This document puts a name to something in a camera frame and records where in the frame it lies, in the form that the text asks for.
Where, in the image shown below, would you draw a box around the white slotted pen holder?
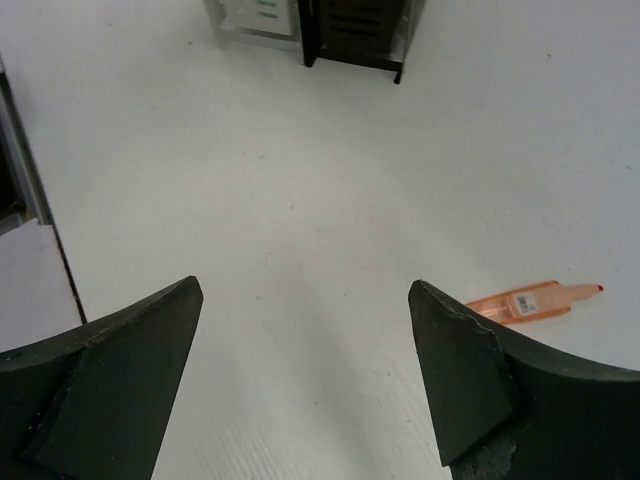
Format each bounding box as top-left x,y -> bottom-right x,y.
203,0 -> 302,53

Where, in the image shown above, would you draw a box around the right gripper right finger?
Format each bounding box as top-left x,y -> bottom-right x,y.
408,280 -> 639,479

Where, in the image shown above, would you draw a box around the orange highlighter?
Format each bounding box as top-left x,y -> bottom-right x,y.
466,280 -> 604,325

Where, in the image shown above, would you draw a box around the black mesh pen holder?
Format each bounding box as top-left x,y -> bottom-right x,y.
296,0 -> 426,85

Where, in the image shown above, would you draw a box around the green highlighter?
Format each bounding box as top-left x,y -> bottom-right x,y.
254,0 -> 279,19

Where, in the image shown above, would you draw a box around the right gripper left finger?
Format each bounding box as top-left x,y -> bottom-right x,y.
1,276 -> 204,480

